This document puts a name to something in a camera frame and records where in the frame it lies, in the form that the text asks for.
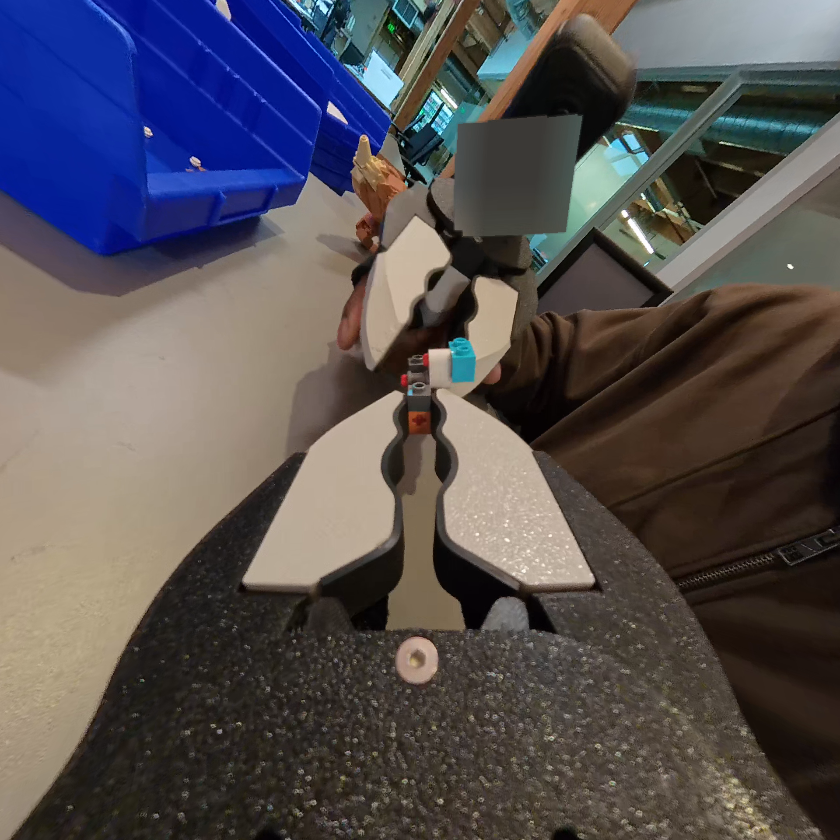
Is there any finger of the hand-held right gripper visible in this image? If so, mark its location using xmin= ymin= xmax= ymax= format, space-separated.
xmin=361 ymin=215 xmax=455 ymax=371
xmin=451 ymin=276 xmax=521 ymax=400

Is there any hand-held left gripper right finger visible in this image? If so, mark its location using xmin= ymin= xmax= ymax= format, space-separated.
xmin=430 ymin=388 xmax=597 ymax=618

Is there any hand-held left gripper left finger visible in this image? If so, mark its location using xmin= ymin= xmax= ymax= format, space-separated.
xmin=241 ymin=392 xmax=403 ymax=618

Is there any teal grey red brick assembly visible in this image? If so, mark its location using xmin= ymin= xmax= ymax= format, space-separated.
xmin=400 ymin=336 xmax=475 ymax=388

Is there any person's right forearm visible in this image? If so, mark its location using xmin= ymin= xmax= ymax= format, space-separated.
xmin=489 ymin=282 xmax=840 ymax=526

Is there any grey desk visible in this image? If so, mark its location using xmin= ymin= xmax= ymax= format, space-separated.
xmin=0 ymin=164 xmax=473 ymax=840

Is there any person's right hand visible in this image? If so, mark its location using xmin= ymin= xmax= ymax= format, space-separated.
xmin=336 ymin=282 xmax=505 ymax=389

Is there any grey black-framed monitor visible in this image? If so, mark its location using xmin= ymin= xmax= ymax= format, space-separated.
xmin=535 ymin=226 xmax=675 ymax=320

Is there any brown tan toy figure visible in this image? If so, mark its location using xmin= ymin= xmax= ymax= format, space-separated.
xmin=351 ymin=136 xmax=404 ymax=255

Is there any black office chair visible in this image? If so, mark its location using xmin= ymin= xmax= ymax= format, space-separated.
xmin=400 ymin=121 xmax=448 ymax=186

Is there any wooden ceiling beam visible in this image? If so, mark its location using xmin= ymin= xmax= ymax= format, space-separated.
xmin=438 ymin=0 xmax=641 ymax=179

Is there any white box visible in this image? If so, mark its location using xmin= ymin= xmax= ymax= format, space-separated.
xmin=361 ymin=49 xmax=406 ymax=109

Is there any blue plastic bin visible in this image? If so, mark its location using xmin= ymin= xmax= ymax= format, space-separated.
xmin=0 ymin=0 xmax=322 ymax=257
xmin=226 ymin=0 xmax=395 ymax=198

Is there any person's brown hooded jacket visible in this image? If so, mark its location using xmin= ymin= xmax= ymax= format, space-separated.
xmin=656 ymin=420 xmax=840 ymax=815

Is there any silver air duct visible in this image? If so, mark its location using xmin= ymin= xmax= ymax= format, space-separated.
xmin=620 ymin=98 xmax=834 ymax=155

